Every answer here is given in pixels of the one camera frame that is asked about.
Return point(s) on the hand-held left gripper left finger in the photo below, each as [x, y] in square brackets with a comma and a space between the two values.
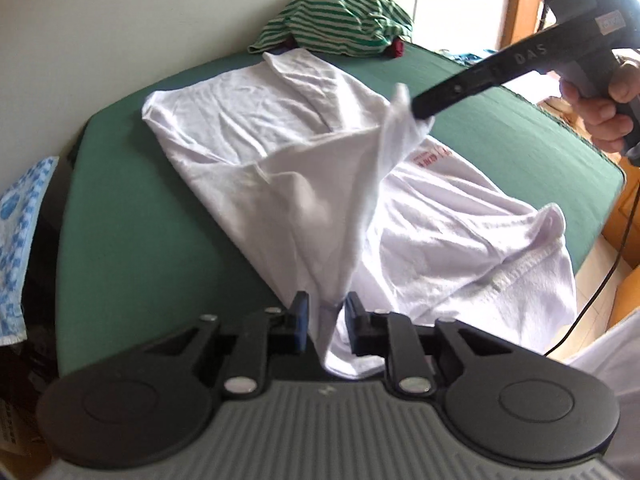
[301, 327]

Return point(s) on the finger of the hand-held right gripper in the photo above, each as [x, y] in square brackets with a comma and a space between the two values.
[450, 91]

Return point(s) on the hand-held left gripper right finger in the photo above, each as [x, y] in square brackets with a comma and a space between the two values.
[356, 327]

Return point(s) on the white shirt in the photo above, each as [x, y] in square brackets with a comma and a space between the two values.
[280, 160]

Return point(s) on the person's right hand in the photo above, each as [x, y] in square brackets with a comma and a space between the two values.
[600, 120]

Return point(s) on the dark red cloth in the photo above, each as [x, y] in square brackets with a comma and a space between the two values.
[397, 49]

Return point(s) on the green striped shirt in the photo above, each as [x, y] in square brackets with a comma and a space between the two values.
[340, 15]

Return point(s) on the green table cover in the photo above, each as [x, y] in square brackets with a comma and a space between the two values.
[150, 240]

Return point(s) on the orange wooden cabinet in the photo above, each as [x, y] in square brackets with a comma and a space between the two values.
[617, 210]

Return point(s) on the blue patterned cloth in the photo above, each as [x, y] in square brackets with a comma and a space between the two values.
[20, 240]

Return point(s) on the brown cardboard box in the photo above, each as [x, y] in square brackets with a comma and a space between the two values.
[15, 440]

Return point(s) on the wooden door frame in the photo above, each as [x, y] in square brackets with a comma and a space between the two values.
[515, 0]

